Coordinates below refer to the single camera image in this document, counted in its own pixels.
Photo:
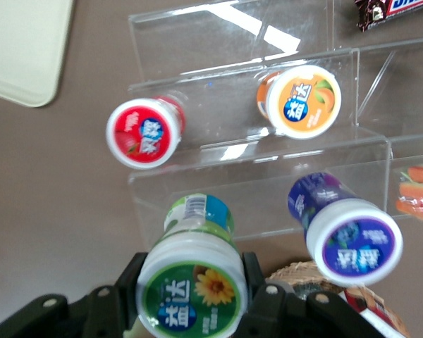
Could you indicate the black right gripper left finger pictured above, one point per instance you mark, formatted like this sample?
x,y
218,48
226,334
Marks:
x,y
102,310

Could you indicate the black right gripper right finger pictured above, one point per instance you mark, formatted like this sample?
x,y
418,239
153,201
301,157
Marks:
x,y
285,317

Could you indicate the green gum bottle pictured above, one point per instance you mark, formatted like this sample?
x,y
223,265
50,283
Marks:
x,y
190,274

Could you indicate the dark plastic packaging tray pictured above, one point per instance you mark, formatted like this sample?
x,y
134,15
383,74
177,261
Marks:
x,y
290,290

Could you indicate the purple gum bottle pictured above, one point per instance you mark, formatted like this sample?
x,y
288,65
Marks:
x,y
352,243

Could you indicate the red gum bottle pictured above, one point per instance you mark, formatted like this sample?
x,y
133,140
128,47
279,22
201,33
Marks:
x,y
141,134

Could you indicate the orange gum bottle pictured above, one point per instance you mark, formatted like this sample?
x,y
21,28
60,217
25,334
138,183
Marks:
x,y
303,102

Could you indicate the cream plastic tray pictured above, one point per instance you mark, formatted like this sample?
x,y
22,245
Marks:
x,y
21,45

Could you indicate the clear acrylic gum stand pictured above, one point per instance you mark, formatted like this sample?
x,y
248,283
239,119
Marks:
x,y
215,45

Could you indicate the oval wicker basket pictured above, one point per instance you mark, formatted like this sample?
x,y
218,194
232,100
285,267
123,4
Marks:
x,y
303,273

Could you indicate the red biscuit box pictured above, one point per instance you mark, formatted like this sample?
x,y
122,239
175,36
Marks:
x,y
373,310

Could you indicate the wrapped triangle sandwich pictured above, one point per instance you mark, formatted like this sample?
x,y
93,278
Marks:
x,y
419,193

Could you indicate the clear acrylic snack stand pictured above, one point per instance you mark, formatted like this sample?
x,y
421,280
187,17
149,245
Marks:
x,y
409,105

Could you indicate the Snickers bar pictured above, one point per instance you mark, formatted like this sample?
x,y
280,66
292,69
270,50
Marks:
x,y
391,8

